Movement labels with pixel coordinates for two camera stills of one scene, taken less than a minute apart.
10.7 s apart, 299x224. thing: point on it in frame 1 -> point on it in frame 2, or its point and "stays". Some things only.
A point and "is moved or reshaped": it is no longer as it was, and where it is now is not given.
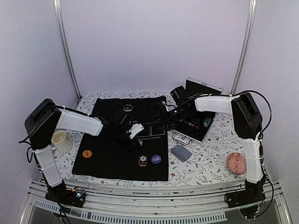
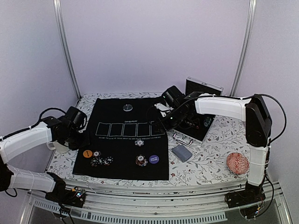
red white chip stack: x=142 y=160 is moved or reshaped
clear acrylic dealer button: x=128 y=108 stays
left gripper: x=133 y=144 -> x=86 y=143
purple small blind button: x=155 y=159 stays
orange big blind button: x=87 y=153 stays
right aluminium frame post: x=245 y=50 stays
